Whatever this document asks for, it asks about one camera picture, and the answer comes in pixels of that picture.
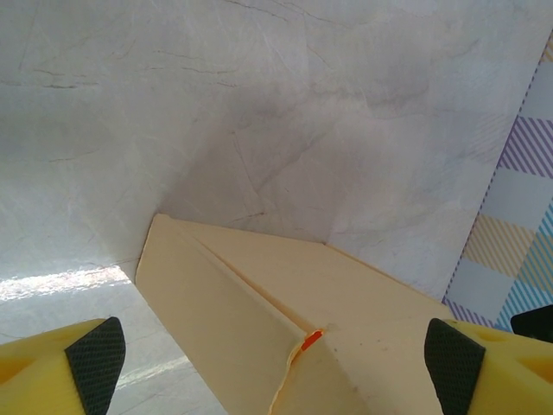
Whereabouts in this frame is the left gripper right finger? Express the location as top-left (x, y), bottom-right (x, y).
top-left (423, 318), bottom-right (553, 415)

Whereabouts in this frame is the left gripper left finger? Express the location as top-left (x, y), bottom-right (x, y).
top-left (0, 316), bottom-right (127, 415)

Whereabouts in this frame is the yellow cloth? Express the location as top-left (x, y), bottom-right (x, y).
top-left (135, 213), bottom-right (460, 415)

